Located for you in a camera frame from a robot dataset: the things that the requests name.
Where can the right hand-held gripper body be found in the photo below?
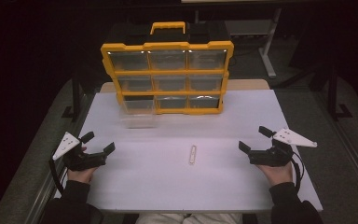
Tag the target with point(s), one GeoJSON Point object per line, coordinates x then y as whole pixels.
{"type": "Point", "coordinates": [273, 155]}

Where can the black metal stand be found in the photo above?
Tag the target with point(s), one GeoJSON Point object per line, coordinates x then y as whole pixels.
{"type": "Point", "coordinates": [74, 99]}
{"type": "Point", "coordinates": [335, 99]}

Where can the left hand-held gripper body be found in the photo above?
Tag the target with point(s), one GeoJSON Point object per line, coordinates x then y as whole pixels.
{"type": "Point", "coordinates": [80, 160]}

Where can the person's right hand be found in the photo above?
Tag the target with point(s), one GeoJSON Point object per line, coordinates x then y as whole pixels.
{"type": "Point", "coordinates": [276, 174]}

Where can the clear plastic drawer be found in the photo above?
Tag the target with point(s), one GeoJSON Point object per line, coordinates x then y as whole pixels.
{"type": "Point", "coordinates": [138, 116]}

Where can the person's left hand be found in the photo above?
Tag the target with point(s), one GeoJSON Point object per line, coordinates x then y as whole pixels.
{"type": "Point", "coordinates": [81, 174]}

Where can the yellow black organizer case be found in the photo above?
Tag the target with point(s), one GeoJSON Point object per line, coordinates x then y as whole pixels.
{"type": "Point", "coordinates": [167, 73]}

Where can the person's legs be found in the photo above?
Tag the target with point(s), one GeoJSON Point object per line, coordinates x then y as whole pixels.
{"type": "Point", "coordinates": [189, 218]}

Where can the white desk frame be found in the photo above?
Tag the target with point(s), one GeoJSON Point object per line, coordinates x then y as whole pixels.
{"type": "Point", "coordinates": [268, 46]}

